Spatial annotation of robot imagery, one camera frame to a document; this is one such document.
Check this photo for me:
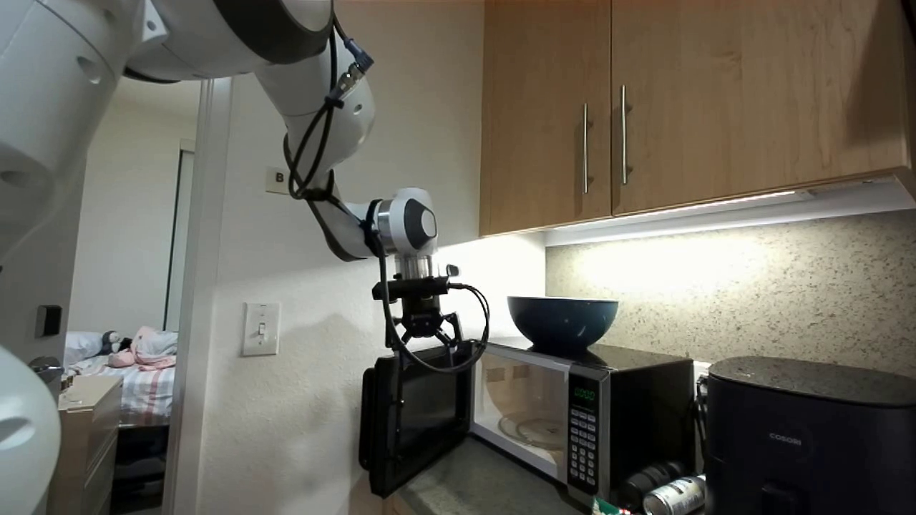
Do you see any blue bowl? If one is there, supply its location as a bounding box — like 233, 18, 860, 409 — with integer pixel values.
505, 292, 621, 359

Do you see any bed with striped bedding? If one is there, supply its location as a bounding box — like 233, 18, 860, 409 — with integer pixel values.
64, 326, 182, 429

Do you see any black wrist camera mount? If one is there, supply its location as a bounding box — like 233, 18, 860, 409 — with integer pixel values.
369, 275, 459, 306

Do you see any metal cabinet door handle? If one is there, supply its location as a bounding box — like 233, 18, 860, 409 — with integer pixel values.
617, 83, 634, 190
580, 100, 597, 202

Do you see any small black wall device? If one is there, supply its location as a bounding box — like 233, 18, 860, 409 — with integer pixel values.
36, 305, 66, 340

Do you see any light wood nightstand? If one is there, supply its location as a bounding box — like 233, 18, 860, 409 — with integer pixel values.
46, 373, 127, 515

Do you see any light wood cabinet door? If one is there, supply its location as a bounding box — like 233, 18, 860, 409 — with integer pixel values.
611, 0, 916, 217
479, 0, 617, 237

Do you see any white door frame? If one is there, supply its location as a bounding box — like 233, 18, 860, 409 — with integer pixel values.
169, 74, 239, 515

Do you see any white light switch plate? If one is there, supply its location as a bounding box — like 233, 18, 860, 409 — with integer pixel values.
239, 302, 285, 360

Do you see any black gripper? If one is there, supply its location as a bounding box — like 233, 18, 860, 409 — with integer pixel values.
383, 296, 469, 365

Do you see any pink cloth bundle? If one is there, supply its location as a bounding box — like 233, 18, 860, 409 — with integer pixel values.
107, 323, 182, 373

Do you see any black air fryer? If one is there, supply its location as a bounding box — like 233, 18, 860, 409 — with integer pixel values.
700, 356, 916, 515

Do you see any under cabinet light strip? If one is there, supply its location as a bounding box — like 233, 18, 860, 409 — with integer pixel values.
542, 173, 916, 253

